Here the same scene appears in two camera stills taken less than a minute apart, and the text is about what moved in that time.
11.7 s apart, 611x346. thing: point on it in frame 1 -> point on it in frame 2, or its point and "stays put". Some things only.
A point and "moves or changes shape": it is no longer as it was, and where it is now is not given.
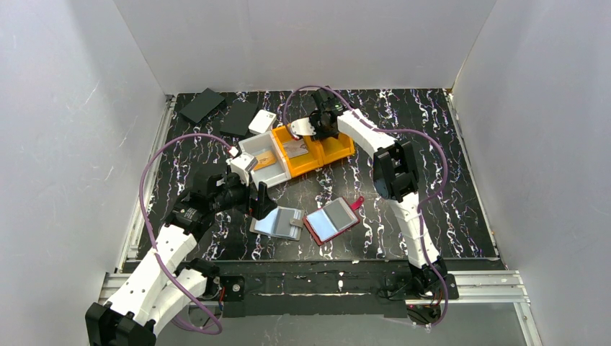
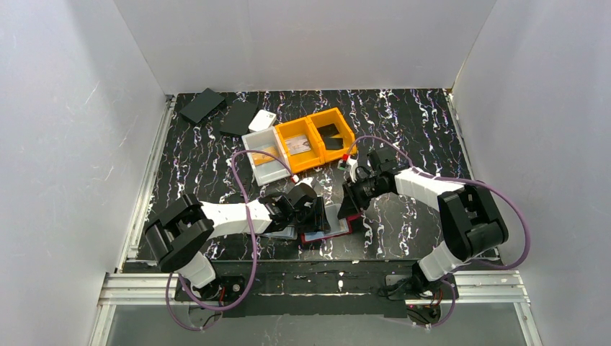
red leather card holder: (333, 218) moves or changes shape
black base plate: (360, 288) stays put
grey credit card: (295, 148) -> (333, 143)
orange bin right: (333, 148) stays put
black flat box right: (238, 117) stays put
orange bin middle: (302, 163) stays put
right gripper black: (323, 117) -> (353, 198)
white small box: (262, 122) stays put
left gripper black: (260, 202) -> (316, 215)
